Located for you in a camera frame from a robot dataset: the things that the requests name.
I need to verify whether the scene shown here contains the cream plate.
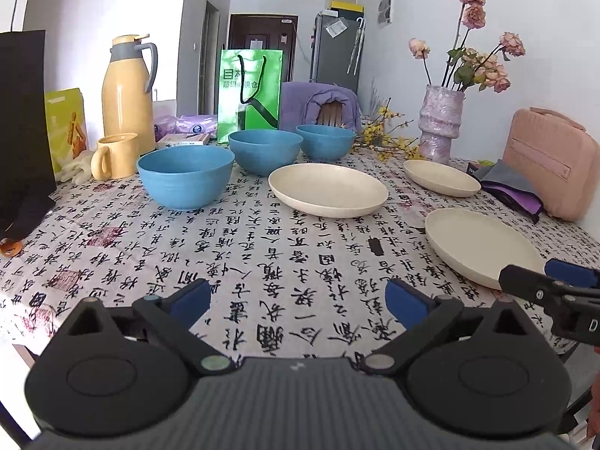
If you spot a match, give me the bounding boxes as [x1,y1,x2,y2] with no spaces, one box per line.
[424,207,547,291]
[402,159,483,198]
[267,163,389,219]

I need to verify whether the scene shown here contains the folded umbrella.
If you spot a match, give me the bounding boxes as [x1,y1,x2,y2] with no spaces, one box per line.
[346,16,367,76]

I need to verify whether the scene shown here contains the green paper bag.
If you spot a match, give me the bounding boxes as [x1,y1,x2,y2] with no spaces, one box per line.
[216,49,284,146]

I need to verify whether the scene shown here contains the yellow mug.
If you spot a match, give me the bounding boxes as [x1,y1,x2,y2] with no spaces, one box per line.
[90,132,142,182]

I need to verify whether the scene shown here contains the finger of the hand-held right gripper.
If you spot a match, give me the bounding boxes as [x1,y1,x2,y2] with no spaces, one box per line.
[545,258,600,290]
[498,265,566,303]

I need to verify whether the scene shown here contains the grey and purple cloth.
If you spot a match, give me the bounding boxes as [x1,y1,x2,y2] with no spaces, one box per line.
[468,159,547,224]

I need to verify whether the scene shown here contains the pale purple vase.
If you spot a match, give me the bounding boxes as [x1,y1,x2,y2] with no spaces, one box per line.
[417,84,466,166]

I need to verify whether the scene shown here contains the purple jacket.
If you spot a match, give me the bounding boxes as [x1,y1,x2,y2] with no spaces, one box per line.
[279,81,362,133]

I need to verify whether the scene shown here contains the black paper bag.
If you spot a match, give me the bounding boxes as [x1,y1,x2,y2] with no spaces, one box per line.
[0,0,59,226]

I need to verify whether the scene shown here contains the yellow flower branches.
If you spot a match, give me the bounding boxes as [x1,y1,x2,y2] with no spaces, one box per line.
[353,97,425,163]

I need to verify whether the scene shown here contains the pink case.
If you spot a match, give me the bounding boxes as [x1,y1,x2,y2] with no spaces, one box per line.
[501,106,600,222]

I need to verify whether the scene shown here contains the grey refrigerator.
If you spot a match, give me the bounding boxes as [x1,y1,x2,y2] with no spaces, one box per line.
[309,9,365,95]

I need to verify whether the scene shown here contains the dark brown door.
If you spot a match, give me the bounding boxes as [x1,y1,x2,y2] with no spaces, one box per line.
[228,13,299,116]

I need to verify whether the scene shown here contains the blue bowl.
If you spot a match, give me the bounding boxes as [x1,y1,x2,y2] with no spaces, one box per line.
[228,129,305,178]
[137,145,235,211]
[295,124,357,162]

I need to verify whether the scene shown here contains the side door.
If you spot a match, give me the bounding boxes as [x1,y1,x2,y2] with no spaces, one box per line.
[199,0,221,116]

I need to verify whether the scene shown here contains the wooden chair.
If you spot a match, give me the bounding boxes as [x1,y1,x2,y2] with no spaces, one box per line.
[319,100,348,128]

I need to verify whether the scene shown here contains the purple tissue pack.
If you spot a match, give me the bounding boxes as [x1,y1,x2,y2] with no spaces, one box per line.
[153,113,182,138]
[175,113,219,140]

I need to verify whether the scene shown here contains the yellow thermos jug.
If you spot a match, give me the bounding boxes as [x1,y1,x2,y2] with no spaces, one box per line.
[102,34,159,157]

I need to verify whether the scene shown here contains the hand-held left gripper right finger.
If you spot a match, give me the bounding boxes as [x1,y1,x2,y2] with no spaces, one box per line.
[360,277,540,378]

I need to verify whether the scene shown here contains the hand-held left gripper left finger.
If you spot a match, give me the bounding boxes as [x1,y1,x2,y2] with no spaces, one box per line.
[61,277,236,378]

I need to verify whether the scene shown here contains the yellow-green snack box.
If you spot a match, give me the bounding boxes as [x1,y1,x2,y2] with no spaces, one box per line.
[44,87,90,175]

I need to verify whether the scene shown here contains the white gloves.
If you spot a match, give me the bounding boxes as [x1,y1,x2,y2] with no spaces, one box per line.
[55,149,98,185]

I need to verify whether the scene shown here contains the dried pink roses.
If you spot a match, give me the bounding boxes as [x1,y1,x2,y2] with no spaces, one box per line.
[407,0,527,94]

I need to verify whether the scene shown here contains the black cloth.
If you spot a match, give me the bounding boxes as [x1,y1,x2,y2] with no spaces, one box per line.
[0,191,57,245]

